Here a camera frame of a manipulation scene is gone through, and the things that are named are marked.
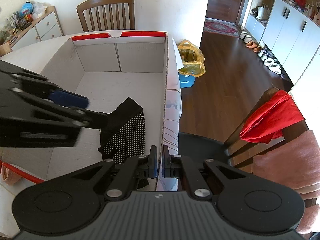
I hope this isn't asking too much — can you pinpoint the yellow bag trash bin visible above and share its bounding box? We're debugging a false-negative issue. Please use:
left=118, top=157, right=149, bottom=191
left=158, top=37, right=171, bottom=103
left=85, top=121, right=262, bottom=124
left=177, top=40, right=206, bottom=88

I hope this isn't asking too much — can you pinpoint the white wooden sideboard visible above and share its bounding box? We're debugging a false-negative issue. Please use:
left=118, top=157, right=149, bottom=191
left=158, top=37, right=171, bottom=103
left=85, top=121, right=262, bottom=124
left=9, top=6, right=64, bottom=51

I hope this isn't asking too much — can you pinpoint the wooden chair behind table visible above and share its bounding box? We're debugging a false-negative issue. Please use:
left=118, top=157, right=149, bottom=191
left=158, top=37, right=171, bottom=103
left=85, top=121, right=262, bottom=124
left=76, top=0, right=136, bottom=32

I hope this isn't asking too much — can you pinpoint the pink towel on chair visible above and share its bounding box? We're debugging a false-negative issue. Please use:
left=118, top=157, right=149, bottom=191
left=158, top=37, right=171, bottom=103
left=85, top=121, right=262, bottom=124
left=252, top=129, right=320, bottom=234

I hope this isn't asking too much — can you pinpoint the white wall cabinet unit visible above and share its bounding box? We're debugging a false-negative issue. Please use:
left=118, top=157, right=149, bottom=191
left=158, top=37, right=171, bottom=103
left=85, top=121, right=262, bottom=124
left=245, top=0, right=319, bottom=83

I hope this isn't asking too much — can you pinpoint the row of shoes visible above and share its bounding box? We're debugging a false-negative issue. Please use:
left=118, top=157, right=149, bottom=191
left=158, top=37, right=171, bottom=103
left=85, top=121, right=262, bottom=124
left=239, top=31, right=286, bottom=79

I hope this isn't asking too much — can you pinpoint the black dotted glove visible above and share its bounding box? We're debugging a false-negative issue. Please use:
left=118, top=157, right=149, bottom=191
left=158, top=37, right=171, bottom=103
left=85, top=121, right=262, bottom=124
left=98, top=98, right=146, bottom=165

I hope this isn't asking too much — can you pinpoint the red patterned doormat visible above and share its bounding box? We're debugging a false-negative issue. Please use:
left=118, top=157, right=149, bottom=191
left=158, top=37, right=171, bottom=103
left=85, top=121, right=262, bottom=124
left=203, top=18, right=239, bottom=38

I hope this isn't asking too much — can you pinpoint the red cardboard shoe box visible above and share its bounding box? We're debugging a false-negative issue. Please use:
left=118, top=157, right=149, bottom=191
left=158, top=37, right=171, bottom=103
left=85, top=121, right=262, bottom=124
left=1, top=30, right=182, bottom=183

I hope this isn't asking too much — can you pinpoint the wooden chair beside table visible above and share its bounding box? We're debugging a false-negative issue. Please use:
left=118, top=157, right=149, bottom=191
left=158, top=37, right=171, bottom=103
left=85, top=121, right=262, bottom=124
left=178, top=87, right=319, bottom=200

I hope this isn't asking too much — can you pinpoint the cardboard box on sideboard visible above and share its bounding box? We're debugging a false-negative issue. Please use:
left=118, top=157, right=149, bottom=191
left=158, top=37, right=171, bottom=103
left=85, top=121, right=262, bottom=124
left=0, top=43, right=12, bottom=57

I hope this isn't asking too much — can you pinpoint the red cloth on chair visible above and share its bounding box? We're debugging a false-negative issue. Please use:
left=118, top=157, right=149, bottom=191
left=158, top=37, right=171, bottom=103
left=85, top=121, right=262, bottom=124
left=239, top=90, right=305, bottom=144

